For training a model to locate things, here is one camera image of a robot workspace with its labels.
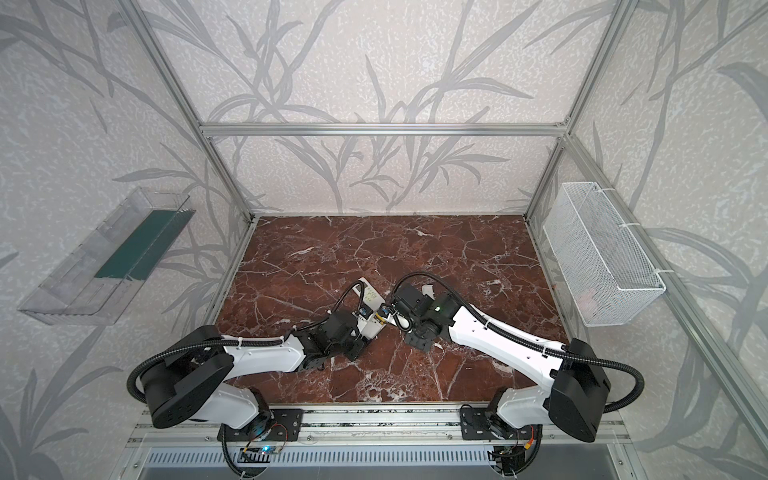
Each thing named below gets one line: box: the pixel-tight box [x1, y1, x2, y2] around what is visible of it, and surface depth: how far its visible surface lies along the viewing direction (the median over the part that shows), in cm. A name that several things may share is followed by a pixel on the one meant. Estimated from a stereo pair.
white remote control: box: [352, 298, 397, 339], surface depth 81 cm
